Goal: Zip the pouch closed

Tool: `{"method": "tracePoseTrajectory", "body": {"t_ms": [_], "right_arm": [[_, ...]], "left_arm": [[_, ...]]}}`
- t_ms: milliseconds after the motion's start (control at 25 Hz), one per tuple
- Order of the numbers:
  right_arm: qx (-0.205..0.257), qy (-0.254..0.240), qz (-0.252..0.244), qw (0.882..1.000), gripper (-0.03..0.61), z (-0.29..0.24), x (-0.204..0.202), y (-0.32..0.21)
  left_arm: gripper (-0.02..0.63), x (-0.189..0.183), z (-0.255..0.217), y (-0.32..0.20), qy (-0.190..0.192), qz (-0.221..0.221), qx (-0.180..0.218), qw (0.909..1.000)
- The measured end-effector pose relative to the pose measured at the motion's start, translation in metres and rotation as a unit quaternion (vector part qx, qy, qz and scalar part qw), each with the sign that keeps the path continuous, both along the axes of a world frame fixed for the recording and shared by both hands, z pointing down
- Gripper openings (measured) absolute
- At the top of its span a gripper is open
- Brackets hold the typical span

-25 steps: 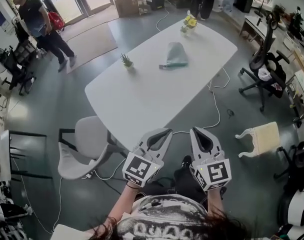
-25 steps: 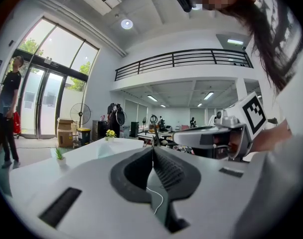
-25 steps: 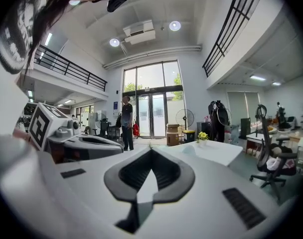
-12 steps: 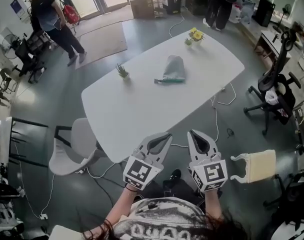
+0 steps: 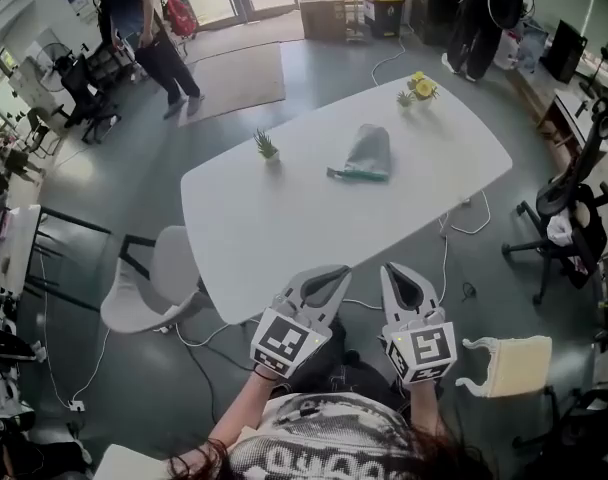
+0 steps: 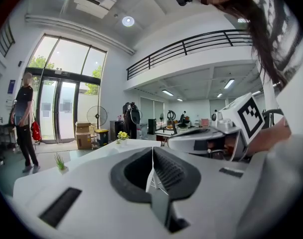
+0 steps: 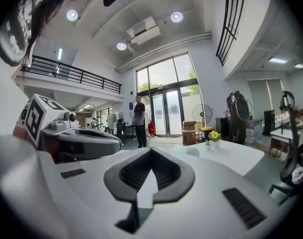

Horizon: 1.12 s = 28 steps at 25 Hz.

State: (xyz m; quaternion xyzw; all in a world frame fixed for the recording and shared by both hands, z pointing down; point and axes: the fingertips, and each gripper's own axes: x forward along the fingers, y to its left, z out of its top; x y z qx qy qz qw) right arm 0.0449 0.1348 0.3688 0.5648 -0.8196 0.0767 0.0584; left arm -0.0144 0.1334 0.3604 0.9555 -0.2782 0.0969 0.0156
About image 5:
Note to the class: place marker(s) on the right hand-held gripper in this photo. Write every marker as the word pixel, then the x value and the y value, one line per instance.
pixel 424 350

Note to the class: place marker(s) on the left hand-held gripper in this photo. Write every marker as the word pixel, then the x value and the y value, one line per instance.
pixel 289 343

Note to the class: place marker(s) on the grey fabric pouch teal trim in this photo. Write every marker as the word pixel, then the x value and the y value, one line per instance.
pixel 369 150

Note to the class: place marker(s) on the person's left forearm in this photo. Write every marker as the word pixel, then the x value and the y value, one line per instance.
pixel 244 410

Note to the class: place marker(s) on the person's right forearm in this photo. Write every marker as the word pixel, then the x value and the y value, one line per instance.
pixel 424 408

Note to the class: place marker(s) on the person's black trousers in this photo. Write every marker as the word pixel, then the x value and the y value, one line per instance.
pixel 354 368

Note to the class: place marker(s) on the black wrist band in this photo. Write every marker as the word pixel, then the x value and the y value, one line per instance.
pixel 265 374

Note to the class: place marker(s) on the person's patterned shirt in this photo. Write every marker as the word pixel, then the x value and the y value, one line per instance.
pixel 324 433

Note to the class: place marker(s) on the grey shell chair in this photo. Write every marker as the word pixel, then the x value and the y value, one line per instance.
pixel 169 268

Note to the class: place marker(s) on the spiky green potted plant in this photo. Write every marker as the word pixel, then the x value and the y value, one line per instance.
pixel 268 149

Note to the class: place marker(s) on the white crumpled cloth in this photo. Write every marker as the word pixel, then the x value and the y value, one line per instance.
pixel 559 228

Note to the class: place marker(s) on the black office chair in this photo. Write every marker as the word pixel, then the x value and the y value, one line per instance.
pixel 574 203
pixel 81 93

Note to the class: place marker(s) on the small green potted plant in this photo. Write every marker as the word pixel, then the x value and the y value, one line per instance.
pixel 405 99

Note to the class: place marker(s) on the yellow flower pot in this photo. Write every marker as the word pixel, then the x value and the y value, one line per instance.
pixel 424 88

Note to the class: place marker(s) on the beige floor rug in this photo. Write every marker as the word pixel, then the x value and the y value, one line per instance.
pixel 234 83

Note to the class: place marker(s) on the white power strip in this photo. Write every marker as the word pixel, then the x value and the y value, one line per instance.
pixel 76 405

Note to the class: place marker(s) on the brown entrance mat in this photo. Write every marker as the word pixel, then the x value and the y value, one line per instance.
pixel 244 33

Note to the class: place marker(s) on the cardboard box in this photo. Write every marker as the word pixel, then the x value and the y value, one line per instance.
pixel 323 18

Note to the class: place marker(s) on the black bin yellow lid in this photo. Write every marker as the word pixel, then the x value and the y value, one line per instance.
pixel 384 15

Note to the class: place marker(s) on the black computer tower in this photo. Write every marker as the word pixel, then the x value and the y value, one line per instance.
pixel 564 50

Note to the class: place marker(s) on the black cabinet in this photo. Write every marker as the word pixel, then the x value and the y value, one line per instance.
pixel 436 5

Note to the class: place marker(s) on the red bag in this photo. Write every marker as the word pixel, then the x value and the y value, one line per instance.
pixel 181 15

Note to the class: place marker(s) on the standing fan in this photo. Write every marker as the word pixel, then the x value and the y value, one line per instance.
pixel 51 63

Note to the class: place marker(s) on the black metal frame table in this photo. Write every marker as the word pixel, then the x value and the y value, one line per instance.
pixel 59 218

